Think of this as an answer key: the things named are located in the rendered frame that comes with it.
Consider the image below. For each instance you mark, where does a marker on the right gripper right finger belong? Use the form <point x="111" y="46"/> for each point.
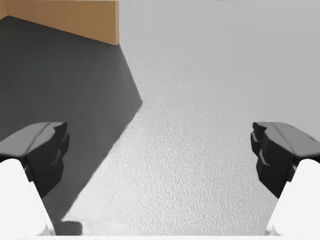
<point x="282" y="160"/>

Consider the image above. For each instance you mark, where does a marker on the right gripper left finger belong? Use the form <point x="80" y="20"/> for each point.
<point x="37" y="160"/>

